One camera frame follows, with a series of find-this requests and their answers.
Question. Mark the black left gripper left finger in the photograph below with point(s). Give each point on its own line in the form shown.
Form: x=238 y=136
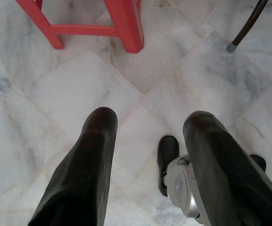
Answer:
x=84 y=169

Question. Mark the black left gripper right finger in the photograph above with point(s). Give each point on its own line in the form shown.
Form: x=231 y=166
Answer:
x=220 y=169

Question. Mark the black right robot foot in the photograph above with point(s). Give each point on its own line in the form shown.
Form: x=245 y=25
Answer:
x=259 y=162

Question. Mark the black robot foot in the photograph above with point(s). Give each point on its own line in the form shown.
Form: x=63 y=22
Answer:
x=259 y=162
x=167 y=150

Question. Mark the black left robot foot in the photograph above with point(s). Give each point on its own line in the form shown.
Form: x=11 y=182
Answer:
x=167 y=150

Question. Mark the red plastic stool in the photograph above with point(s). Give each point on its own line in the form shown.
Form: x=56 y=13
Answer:
x=128 y=28

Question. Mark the dark brown furniture leg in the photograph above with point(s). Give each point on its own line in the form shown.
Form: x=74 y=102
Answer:
x=246 y=23

